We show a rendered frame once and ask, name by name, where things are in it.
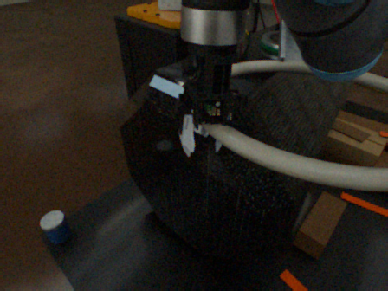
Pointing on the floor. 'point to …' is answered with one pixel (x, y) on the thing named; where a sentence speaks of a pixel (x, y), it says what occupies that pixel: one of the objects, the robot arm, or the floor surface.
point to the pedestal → (146, 48)
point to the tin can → (55, 227)
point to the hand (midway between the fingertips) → (201, 145)
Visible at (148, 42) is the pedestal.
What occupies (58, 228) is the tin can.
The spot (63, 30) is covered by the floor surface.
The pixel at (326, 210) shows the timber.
